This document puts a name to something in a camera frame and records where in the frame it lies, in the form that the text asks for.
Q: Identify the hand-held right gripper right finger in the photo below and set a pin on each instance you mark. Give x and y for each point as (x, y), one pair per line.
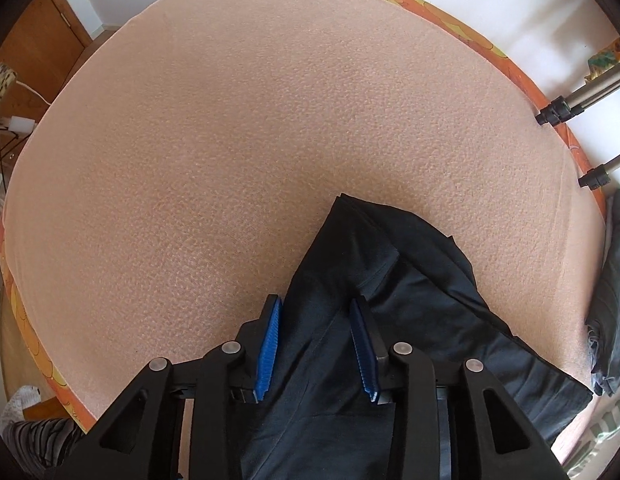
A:
(365, 350)

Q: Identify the pink blanket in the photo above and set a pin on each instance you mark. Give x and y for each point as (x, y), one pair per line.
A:
(239, 135)

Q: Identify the wooden door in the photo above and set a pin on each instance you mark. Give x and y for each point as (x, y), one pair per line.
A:
(39, 45)

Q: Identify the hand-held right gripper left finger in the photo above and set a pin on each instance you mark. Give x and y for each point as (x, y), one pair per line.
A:
(267, 350)

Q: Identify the dark grey folded pants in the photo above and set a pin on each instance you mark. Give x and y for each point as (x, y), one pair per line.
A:
(612, 285)

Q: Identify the black pants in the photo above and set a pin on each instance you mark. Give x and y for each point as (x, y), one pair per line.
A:
(415, 300)

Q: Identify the metal tripod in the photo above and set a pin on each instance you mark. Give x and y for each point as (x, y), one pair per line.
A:
(590, 92)

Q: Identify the green white striped cushion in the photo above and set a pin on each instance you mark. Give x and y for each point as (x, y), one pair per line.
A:
(610, 435)

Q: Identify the white bag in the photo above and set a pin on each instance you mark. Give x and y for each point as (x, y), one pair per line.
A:
(19, 405)

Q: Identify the floral scarf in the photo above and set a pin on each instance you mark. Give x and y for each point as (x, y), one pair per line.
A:
(607, 60)

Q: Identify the grey striped cloth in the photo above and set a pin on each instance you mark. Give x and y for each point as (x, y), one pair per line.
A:
(39, 440)

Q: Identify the white charger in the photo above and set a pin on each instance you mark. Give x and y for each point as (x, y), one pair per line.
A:
(19, 124)

